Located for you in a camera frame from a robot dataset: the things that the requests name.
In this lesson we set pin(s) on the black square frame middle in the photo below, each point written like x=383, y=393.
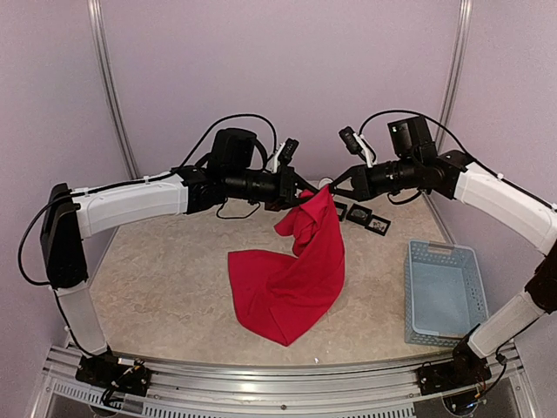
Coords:
x=361, y=223

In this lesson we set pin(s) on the blue round brooch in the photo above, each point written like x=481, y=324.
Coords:
x=324, y=182

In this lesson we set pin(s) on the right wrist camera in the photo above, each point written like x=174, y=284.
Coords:
x=411, y=138

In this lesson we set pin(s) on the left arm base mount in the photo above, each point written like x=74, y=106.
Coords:
x=108, y=371

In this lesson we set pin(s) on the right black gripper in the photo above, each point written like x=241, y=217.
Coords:
x=364, y=187

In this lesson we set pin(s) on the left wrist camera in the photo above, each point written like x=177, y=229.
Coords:
x=232, y=150

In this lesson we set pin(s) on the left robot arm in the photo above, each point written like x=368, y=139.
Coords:
x=74, y=215

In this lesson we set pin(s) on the blue plastic basket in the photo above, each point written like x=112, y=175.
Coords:
x=444, y=293

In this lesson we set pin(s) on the silver white brooch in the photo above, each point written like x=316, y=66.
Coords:
x=378, y=225

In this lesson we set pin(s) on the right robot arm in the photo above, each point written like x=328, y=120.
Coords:
x=460, y=177

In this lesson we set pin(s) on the right aluminium corner post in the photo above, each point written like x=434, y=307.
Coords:
x=457, y=60

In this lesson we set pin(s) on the red t-shirt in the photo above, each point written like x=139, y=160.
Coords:
x=280, y=296

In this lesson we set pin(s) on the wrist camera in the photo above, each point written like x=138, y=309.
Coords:
x=411, y=138
x=232, y=150

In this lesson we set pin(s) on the aluminium corner post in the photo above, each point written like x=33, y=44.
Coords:
x=110, y=90
x=457, y=60

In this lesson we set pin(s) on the left aluminium corner post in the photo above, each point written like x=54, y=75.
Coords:
x=110, y=90

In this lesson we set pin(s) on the aluminium front rail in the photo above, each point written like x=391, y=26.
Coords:
x=187, y=389

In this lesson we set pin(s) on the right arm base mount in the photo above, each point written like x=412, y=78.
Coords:
x=444, y=376

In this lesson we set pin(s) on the black square frame right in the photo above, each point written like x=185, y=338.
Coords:
x=386, y=221

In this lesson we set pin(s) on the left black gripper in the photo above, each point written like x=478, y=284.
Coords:
x=287, y=187

